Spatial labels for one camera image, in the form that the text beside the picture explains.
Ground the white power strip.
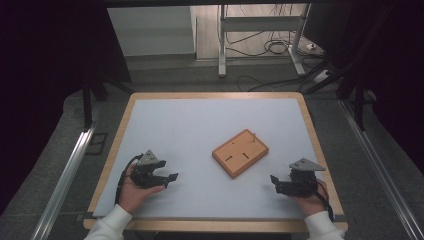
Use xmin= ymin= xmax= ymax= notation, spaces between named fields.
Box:
xmin=312 ymin=68 xmax=335 ymax=85

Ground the black stand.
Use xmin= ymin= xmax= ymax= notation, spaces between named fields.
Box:
xmin=81 ymin=78 xmax=110 ymax=130
xmin=335 ymin=64 xmax=368 ymax=132

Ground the white table mat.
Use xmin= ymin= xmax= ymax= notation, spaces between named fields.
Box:
xmin=93 ymin=98 xmax=336 ymax=220

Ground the aluminium rail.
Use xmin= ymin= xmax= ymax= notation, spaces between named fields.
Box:
xmin=337 ymin=99 xmax=424 ymax=240
xmin=30 ymin=128 xmax=97 ymax=240

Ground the wooden picture frame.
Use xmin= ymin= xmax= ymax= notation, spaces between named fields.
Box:
xmin=211 ymin=128 xmax=270 ymax=180

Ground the black floor grate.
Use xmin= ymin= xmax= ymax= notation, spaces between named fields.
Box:
xmin=85 ymin=132 xmax=109 ymax=156

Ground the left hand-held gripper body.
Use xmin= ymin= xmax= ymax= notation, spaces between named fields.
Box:
xmin=129 ymin=149 xmax=161 ymax=190

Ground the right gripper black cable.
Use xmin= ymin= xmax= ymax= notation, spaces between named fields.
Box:
xmin=313 ymin=181 xmax=335 ymax=222

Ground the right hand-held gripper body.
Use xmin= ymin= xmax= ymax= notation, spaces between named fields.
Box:
xmin=279 ymin=157 xmax=327 ymax=197

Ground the grey cabinet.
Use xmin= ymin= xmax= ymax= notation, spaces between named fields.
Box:
xmin=107 ymin=5 xmax=197 ymax=58

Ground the looped black floor cable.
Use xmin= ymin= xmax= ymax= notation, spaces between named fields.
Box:
xmin=225 ymin=31 xmax=292 ymax=58

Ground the person's right hand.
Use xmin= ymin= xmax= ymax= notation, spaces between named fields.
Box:
xmin=289 ymin=179 xmax=330 ymax=218

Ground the white metal desk frame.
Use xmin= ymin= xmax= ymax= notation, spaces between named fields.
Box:
xmin=218 ymin=3 xmax=312 ymax=79

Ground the person's left hand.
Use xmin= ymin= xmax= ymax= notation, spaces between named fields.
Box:
xmin=118 ymin=176 xmax=165 ymax=214

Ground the dark curtain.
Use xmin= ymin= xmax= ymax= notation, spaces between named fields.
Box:
xmin=0 ymin=0 xmax=132 ymax=216
xmin=302 ymin=0 xmax=424 ymax=168

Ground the wooden-edged table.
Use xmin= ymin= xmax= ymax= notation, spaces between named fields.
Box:
xmin=82 ymin=91 xmax=349 ymax=234

